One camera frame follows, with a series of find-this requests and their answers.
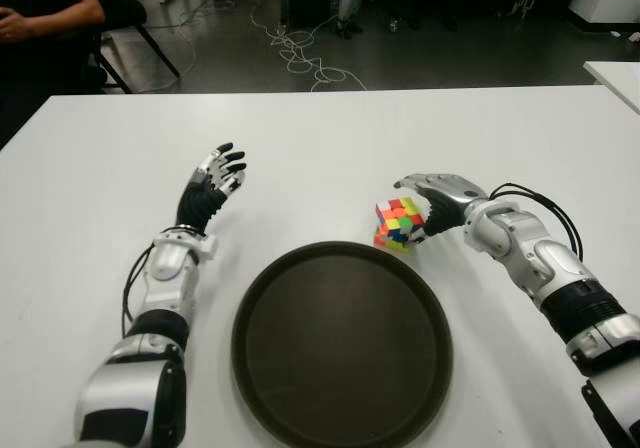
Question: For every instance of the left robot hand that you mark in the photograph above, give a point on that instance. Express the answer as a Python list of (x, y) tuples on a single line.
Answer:
[(200, 203)]

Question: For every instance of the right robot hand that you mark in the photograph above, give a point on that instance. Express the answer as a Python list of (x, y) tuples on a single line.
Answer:
[(450, 193)]

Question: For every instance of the multicoloured Rubik's cube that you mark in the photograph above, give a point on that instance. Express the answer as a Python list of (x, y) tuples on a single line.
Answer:
[(395, 218)]

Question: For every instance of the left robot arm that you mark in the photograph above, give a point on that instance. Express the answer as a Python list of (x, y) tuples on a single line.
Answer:
[(167, 283)]

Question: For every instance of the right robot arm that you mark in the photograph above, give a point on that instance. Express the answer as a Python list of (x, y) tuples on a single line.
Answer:
[(525, 248)]

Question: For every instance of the round dark brown plate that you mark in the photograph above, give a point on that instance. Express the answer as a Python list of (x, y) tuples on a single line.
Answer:
[(340, 348)]

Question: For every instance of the small white floor device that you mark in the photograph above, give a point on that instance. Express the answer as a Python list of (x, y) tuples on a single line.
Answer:
[(395, 24)]

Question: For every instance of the black chair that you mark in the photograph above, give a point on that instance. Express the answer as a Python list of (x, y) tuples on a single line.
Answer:
[(127, 13)]

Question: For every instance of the white side table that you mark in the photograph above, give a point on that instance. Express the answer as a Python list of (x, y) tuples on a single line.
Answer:
[(620, 80)]

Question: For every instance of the seated person in black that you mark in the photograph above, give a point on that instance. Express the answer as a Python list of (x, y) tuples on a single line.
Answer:
[(60, 18)]

